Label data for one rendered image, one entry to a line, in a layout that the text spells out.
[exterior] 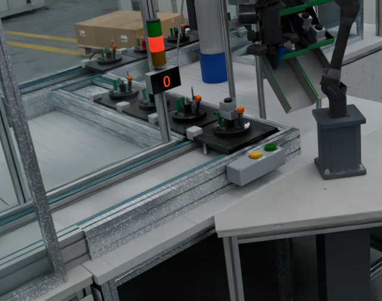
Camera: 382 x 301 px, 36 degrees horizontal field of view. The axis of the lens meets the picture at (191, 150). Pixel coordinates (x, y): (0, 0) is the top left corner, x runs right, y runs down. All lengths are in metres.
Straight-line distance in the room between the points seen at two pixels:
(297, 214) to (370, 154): 0.47
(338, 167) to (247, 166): 0.31
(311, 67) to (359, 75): 1.10
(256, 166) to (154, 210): 0.38
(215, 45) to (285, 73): 0.78
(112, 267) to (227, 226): 0.37
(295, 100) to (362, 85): 1.30
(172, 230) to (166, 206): 0.08
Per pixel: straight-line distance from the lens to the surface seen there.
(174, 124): 2.32
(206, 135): 2.18
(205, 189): 1.94
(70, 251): 1.74
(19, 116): 1.50
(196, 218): 1.87
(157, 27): 2.03
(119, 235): 1.79
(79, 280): 1.71
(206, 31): 3.04
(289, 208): 1.88
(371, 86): 3.64
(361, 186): 1.99
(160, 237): 1.81
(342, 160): 2.03
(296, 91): 2.32
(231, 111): 2.13
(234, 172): 1.94
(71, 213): 1.93
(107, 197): 1.97
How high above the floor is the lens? 1.81
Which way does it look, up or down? 24 degrees down
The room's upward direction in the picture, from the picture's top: 8 degrees counter-clockwise
